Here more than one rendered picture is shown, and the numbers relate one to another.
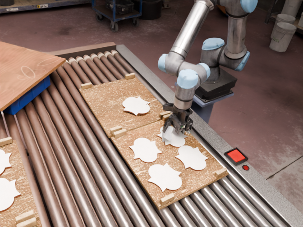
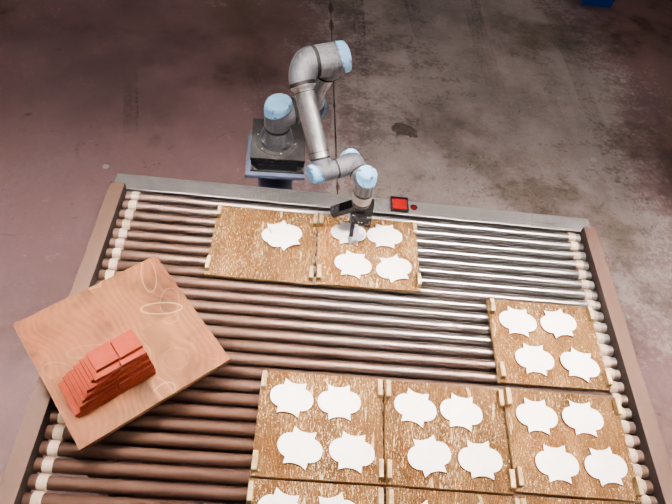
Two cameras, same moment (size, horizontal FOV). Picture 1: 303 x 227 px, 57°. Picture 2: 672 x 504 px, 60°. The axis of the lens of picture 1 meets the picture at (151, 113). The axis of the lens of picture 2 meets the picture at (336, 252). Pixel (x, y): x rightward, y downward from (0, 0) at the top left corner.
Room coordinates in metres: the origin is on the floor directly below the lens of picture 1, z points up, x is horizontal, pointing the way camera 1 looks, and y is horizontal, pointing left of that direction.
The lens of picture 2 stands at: (0.27, 1.25, 2.78)
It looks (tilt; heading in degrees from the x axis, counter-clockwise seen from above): 52 degrees down; 298
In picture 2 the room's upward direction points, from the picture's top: 10 degrees clockwise
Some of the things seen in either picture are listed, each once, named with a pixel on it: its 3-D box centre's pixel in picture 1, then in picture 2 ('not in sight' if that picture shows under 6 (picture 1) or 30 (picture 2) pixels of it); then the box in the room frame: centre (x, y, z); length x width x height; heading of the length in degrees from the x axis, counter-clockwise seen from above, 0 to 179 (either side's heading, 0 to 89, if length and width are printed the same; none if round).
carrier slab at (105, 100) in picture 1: (123, 102); (264, 244); (1.18, 0.15, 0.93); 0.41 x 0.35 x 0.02; 34
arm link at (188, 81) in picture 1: (186, 84); (365, 181); (0.94, -0.13, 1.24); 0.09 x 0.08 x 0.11; 150
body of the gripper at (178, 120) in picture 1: (181, 116); (360, 211); (0.93, -0.13, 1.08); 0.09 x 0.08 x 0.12; 35
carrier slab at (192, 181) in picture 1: (167, 155); (367, 252); (0.84, -0.09, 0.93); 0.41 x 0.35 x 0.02; 35
